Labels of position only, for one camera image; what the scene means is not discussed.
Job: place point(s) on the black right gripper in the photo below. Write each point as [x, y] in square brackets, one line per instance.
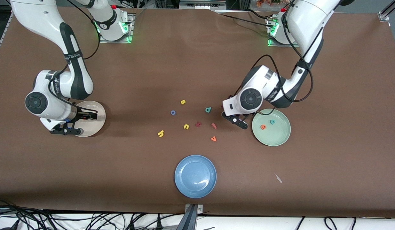
[82, 114]

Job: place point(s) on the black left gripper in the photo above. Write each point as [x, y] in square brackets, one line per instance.
[252, 113]

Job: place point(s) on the yellow letter h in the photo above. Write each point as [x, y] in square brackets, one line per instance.
[161, 133]

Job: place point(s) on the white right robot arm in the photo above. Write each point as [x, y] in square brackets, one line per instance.
[40, 19]

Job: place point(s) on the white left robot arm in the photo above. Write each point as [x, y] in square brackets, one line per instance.
[306, 19]

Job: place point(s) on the beige brown plate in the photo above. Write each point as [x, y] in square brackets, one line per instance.
[95, 126]

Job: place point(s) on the light green plate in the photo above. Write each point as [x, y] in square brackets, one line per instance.
[274, 137]

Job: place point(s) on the dark red letter k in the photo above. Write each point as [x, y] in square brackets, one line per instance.
[198, 124]

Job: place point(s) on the brown paper table cover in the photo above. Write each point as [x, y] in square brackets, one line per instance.
[136, 166]

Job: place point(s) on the small grey tape scrap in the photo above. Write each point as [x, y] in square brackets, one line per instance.
[278, 178]

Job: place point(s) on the blue plate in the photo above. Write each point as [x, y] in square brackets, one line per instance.
[195, 176]

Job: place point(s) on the orange flowers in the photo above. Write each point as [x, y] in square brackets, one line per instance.
[267, 2]

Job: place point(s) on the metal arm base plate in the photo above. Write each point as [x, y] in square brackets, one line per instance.
[274, 44]
[132, 32]

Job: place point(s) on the silver mount bracket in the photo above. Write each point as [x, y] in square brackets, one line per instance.
[200, 209]

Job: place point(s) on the aluminium table frame rail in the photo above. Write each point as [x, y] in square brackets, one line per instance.
[383, 16]
[4, 33]

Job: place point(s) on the silver frame bar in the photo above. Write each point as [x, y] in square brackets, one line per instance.
[202, 4]

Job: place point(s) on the dark aluminium mount post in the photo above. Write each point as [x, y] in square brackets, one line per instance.
[189, 222]

